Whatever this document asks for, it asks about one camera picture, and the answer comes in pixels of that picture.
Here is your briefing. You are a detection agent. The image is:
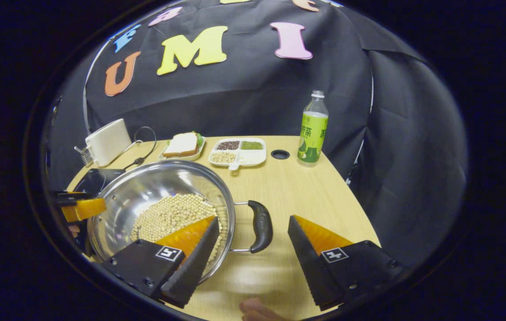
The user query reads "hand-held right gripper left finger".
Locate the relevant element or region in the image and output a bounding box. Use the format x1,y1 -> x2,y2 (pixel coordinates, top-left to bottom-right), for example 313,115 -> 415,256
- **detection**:
100,216 -> 221,309

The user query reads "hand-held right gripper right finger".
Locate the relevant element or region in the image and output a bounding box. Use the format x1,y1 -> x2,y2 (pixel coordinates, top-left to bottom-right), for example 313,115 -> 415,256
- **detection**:
287,214 -> 405,312

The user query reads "black induction cooktop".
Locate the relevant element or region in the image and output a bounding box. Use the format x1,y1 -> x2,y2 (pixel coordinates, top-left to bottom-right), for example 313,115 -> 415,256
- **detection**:
72,168 -> 127,199

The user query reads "stainless steel pot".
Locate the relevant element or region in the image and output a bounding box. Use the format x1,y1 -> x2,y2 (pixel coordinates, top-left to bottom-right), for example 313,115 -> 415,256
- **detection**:
86,160 -> 275,286

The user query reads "pile of soybeans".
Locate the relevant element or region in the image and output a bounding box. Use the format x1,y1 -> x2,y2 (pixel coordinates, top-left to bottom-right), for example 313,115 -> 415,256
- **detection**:
130,193 -> 229,264

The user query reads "white toaster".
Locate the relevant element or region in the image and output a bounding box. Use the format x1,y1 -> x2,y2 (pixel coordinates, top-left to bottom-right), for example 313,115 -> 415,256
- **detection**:
85,118 -> 132,168

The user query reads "small white plate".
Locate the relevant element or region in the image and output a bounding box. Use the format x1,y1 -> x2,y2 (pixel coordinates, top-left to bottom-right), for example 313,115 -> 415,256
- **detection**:
157,136 -> 207,162

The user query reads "white divided tray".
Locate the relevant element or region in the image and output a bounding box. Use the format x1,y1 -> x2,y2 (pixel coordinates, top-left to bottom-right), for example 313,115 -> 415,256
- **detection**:
208,137 -> 267,172

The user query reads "green label drink bottle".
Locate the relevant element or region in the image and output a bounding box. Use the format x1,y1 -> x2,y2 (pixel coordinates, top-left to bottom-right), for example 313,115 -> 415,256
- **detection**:
297,91 -> 330,167

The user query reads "black backdrop cloth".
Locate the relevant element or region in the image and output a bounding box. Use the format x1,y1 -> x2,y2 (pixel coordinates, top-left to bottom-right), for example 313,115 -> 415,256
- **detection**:
45,0 -> 469,268

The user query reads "metal wire holder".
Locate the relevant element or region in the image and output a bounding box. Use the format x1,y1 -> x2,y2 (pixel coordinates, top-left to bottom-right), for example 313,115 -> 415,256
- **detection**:
74,145 -> 94,168

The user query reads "black power cable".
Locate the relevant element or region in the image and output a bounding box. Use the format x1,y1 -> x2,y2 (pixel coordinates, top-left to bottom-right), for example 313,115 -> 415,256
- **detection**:
123,126 -> 158,171

